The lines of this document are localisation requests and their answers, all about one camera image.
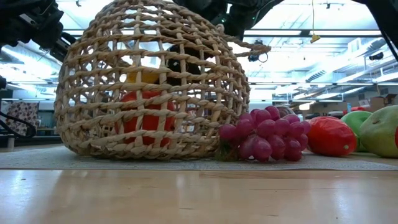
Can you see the grey woven placemat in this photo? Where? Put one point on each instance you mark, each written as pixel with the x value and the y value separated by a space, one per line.
pixel 93 162

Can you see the red container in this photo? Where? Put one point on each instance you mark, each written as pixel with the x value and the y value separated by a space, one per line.
pixel 357 109

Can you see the red bell pepper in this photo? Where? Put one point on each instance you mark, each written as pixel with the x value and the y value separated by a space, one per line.
pixel 147 123

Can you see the long red chili pepper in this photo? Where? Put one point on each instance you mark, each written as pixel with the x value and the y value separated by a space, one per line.
pixel 331 137

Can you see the dark red apple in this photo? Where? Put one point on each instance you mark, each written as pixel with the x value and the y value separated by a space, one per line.
pixel 285 110

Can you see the black hanging camera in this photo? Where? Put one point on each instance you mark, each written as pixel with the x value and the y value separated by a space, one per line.
pixel 252 58

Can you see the black metal table frame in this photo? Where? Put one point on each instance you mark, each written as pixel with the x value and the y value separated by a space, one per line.
pixel 37 140

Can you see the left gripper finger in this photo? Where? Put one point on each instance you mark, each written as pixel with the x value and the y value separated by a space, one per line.
pixel 62 46

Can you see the floral patterned cloth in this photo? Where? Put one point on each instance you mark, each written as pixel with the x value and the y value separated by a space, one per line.
pixel 21 118

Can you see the red yellow apple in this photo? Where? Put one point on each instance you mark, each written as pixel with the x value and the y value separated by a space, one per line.
pixel 397 137

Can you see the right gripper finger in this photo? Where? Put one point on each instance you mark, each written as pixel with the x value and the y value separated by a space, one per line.
pixel 183 67

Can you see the cardboard box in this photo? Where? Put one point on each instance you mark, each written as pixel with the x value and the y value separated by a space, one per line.
pixel 377 104

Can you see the purple grape bunch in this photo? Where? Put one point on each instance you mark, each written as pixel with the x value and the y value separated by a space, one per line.
pixel 264 133

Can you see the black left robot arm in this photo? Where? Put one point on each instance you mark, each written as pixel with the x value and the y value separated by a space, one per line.
pixel 2 83

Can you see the green pear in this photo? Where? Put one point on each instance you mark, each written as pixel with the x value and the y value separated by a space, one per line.
pixel 379 133

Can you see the green apple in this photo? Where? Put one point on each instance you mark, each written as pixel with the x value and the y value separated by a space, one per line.
pixel 356 123

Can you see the yellow bell pepper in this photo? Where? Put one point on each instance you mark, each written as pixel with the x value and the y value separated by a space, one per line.
pixel 146 77

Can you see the black mounted device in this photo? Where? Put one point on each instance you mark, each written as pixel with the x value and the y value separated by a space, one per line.
pixel 376 56

